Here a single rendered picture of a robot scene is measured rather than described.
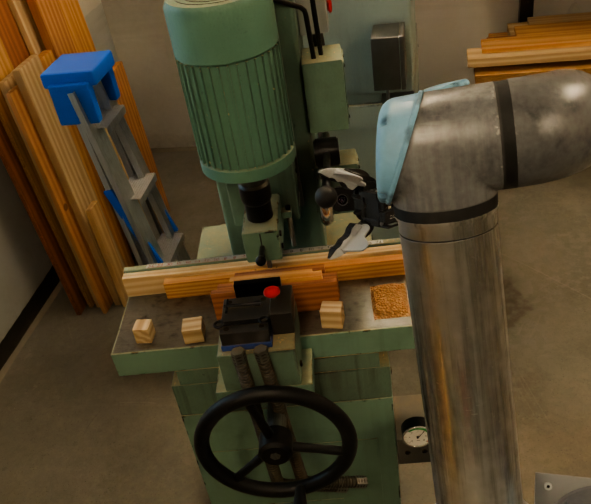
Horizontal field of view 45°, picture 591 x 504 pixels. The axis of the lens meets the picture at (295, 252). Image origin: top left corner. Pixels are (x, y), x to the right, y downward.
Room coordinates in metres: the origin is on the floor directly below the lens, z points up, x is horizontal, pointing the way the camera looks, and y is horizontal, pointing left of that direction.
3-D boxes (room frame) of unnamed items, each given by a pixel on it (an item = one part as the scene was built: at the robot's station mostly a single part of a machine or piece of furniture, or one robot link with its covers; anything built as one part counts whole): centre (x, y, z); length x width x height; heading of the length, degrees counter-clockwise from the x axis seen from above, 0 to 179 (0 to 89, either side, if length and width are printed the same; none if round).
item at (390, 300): (1.05, -0.17, 0.91); 0.10 x 0.07 x 0.02; 174
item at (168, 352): (1.06, 0.08, 0.87); 0.61 x 0.30 x 0.06; 84
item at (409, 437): (0.93, -0.18, 0.65); 0.06 x 0.04 x 0.08; 84
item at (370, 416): (1.28, 0.04, 0.36); 0.58 x 0.45 x 0.71; 174
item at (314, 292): (1.08, 0.05, 0.93); 0.25 x 0.01 x 0.07; 84
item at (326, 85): (1.36, -0.12, 1.23); 0.09 x 0.08 x 0.15; 174
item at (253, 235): (1.18, 0.05, 1.03); 0.14 x 0.07 x 0.09; 174
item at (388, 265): (1.16, -0.02, 0.92); 0.60 x 0.02 x 0.04; 84
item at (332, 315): (1.02, -0.05, 0.92); 0.04 x 0.03 x 0.04; 74
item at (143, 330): (1.07, 0.32, 0.92); 0.03 x 0.03 x 0.04; 79
